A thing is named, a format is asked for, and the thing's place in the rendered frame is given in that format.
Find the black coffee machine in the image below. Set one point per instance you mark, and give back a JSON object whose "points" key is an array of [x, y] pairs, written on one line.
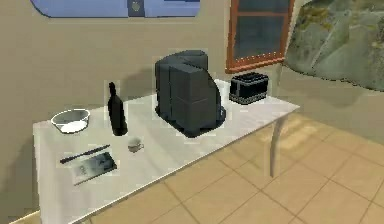
{"points": [[190, 96]]}

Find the white table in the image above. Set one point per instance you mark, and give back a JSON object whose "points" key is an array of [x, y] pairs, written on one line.
{"points": [[156, 160]]}

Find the black toaster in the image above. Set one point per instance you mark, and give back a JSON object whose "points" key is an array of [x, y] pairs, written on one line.
{"points": [[249, 88]]}

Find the small grey cup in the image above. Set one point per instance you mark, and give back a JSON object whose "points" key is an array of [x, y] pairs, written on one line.
{"points": [[134, 144]]}

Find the black bottle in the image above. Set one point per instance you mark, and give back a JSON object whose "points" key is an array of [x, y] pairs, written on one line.
{"points": [[117, 113]]}

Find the brown framed window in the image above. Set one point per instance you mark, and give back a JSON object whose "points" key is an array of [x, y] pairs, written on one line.
{"points": [[258, 33]]}

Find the grey book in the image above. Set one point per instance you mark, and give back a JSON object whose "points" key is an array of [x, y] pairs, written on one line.
{"points": [[94, 166]]}

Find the black pencil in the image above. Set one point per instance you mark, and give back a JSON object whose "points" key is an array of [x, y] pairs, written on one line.
{"points": [[85, 154]]}

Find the white bowl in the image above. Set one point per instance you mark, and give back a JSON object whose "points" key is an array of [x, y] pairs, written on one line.
{"points": [[71, 121]]}

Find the blue framed picture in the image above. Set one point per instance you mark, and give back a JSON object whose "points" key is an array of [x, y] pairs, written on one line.
{"points": [[100, 7]]}

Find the grey green rock painting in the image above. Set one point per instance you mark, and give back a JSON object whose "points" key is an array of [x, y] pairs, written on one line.
{"points": [[340, 43]]}

